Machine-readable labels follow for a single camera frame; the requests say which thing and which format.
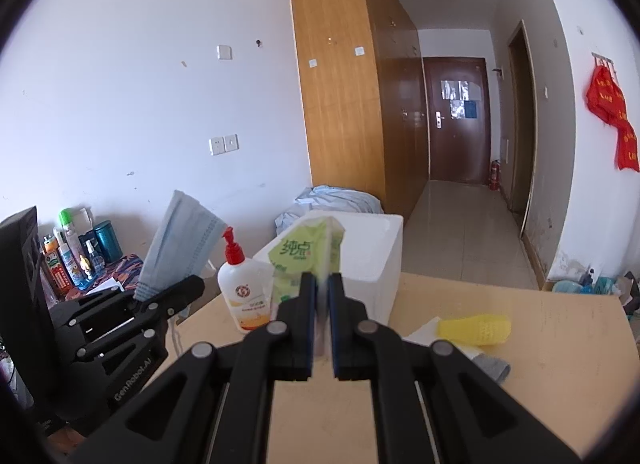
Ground wooden wardrobe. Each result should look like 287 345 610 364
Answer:
287 0 421 225

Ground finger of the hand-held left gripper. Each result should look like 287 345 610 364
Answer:
49 274 207 341
74 325 168 366

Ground white blue spray bottle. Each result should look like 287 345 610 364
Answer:
54 231 82 289

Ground patterned colourful cloth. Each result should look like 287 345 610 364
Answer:
75 253 147 296

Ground hand wash bottle red pump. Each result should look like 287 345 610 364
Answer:
217 227 274 334

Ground orange labelled bottle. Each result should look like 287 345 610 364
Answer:
42 237 74 296

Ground light blue bed sheet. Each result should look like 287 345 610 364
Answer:
274 185 384 234

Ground small clear spray bottle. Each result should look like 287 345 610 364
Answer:
84 239 106 276

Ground white double wall socket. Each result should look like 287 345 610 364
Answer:
208 133 240 156

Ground white foam box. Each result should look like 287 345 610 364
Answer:
252 211 404 327

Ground papers on door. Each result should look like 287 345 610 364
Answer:
440 79 479 120

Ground green capped spray can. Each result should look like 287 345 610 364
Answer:
58 209 82 265

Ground brown entrance door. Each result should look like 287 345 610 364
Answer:
422 57 489 185

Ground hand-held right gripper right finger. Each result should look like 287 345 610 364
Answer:
327 271 596 464

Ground green tissue pack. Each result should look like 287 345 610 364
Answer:
267 217 347 327

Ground red hanging bag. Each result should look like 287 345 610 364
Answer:
586 64 640 171

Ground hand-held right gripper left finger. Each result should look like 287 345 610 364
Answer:
67 271 321 464

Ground black monitor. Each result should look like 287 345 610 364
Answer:
0 205 58 397

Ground teal metal canister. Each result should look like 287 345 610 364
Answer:
93 221 124 264

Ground grey sock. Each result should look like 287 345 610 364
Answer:
471 351 512 385

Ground yellow knitted sock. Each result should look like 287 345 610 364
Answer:
437 313 512 347

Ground white paper napkin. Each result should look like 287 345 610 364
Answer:
400 317 442 350

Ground white paper booklet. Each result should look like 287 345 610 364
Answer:
61 277 126 303

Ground pile of blue bags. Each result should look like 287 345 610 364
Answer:
551 268 640 316

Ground blue face mask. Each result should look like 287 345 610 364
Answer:
134 189 229 355

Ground wooden side door frame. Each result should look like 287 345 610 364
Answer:
507 19 539 241

